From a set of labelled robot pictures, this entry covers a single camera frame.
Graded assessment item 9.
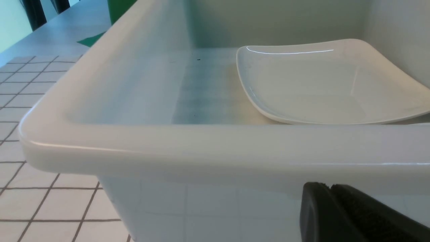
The large white plastic bin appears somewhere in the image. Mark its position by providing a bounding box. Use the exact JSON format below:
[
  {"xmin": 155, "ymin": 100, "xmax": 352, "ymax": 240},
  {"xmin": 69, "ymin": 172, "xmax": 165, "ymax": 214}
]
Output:
[{"xmin": 18, "ymin": 0, "xmax": 429, "ymax": 242}]

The white square plate in bin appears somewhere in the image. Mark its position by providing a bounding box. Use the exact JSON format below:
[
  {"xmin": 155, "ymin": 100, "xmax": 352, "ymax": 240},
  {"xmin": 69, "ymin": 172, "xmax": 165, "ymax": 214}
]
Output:
[{"xmin": 236, "ymin": 39, "xmax": 430, "ymax": 125}]

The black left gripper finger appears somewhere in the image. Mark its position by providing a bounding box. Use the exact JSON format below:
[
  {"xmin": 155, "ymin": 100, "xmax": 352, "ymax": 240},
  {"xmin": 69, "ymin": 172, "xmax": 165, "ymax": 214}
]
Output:
[{"xmin": 300, "ymin": 182, "xmax": 430, "ymax": 242}]

